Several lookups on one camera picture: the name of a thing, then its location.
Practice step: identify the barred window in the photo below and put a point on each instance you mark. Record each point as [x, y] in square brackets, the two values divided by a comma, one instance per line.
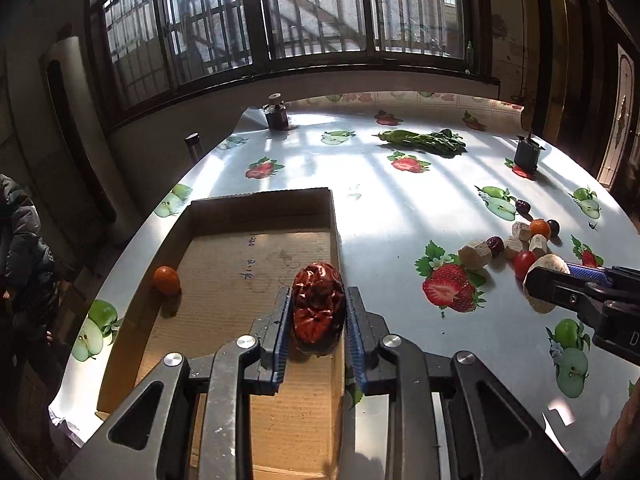
[310, 10]

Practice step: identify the green bottle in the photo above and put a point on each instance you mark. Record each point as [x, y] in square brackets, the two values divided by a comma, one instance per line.
[469, 57]

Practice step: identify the fruit-printed tablecloth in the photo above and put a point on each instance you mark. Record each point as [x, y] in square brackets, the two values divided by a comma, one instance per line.
[400, 200]

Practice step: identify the small orange mandarin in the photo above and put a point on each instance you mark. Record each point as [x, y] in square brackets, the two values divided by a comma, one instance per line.
[540, 228]

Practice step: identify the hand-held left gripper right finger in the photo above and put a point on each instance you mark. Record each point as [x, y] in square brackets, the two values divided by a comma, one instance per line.
[356, 345]

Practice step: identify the small dark red date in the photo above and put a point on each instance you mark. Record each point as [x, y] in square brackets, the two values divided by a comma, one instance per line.
[522, 206]
[495, 246]

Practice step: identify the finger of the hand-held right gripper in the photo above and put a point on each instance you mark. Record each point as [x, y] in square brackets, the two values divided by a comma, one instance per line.
[590, 273]
[555, 287]

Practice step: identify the dark jar with round lid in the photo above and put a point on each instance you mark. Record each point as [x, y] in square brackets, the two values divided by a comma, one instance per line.
[276, 115]

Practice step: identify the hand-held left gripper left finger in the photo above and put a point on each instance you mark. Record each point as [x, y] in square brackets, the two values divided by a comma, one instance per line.
[281, 345]

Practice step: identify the black clamp far right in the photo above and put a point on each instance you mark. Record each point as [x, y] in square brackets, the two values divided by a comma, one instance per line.
[527, 154]

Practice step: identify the large round beige food chunk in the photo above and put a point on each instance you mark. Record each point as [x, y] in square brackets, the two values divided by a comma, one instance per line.
[547, 261]

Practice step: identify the tiny orange kumquat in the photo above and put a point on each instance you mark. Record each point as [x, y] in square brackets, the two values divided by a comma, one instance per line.
[166, 280]

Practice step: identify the red cherry tomato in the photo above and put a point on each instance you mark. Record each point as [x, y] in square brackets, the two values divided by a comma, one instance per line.
[524, 263]

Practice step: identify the green leafy vegetable bunch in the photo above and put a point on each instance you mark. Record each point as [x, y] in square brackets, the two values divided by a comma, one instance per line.
[425, 142]

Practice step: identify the dark purple grape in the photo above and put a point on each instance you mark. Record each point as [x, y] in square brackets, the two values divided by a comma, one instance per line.
[553, 227]

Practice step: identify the person's right forearm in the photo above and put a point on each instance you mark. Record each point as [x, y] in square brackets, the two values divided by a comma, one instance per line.
[625, 435]

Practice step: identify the shallow cardboard box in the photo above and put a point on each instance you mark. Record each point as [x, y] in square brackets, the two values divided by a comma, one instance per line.
[280, 230]

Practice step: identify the white standing air conditioner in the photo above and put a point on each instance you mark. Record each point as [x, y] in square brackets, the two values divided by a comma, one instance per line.
[65, 110]

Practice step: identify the dark thermos bottle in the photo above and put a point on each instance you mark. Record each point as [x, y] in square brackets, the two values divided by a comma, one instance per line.
[193, 146]

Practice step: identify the large wrinkled red date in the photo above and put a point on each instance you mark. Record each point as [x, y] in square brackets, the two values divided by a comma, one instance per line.
[317, 310]

